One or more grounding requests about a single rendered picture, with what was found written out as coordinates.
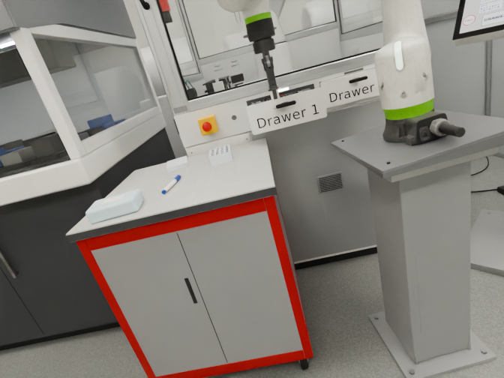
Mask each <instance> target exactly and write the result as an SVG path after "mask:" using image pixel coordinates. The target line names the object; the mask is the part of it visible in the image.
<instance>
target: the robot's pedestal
mask: <svg viewBox="0 0 504 378"><path fill-rule="evenodd" d="M497 153H499V147H496V148H492V149H488V150H485V151H480V152H478V153H475V154H470V155H467V156H464V157H459V158H456V159H453V160H448V161H445V162H442V163H438V164H434V165H431V166H426V167H424V168H421V169H416V170H413V171H410V172H405V173H402V174H399V175H394V176H392V177H388V178H381V177H380V176H378V175H377V174H376V173H374V172H372V171H370V170H369V169H368V168H367V174H368V181H369V187H370V198H371V205H372V211H373V223H374V229H375V236H376V247H377V253H378V260H379V271H380V277H381V284H382V295H383V302H384V308H385V311H382V312H379V313H374V314H371V315H368V319H369V320H370V322H371V323H372V325H373V327H374V328H375V329H376V332H377V333H378V335H379V336H380V338H381V339H382V342H383V343H384V344H385V346H386V348H387V349H388V351H389V352H390V354H391V356H392V358H393V359H394V360H395V362H396V364H397V366H398V367H399V368H400V370H401V372H402V374H403V375H404V377H405V378H433V377H438V376H441V375H443V374H448V373H451V372H454V371H459V370H462V369H464V368H469V367H472V366H475V365H480V364H483V363H485V362H490V361H493V360H496V359H497V356H496V355H495V354H494V353H493V352H492V351H491V350H490V349H489V348H488V347H487V346H486V345H485V344H484V343H483V342H482V341H481V340H480V339H479V338H478V337H477V336H476V335H475V334H474V333H473V332H472V331H471V330H470V218H471V161H472V160H475V159H478V158H483V157H486V156H489V155H494V154H497Z"/></svg>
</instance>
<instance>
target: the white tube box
mask: <svg viewBox="0 0 504 378"><path fill-rule="evenodd" d="M208 159H209V161H210V164H211V166H212V167H213V166H217V165H220V164H225V163H228V162H230V161H233V153H232V150H231V148H230V144H229V145H223V146H221V147H217V148H213V149H209V155H208Z"/></svg>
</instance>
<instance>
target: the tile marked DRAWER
mask: <svg viewBox="0 0 504 378"><path fill-rule="evenodd" d="M501 22H504V10H500V11H497V12H493V13H487V14H484V15H483V16H482V20H481V26H487V25H491V24H494V23H501Z"/></svg>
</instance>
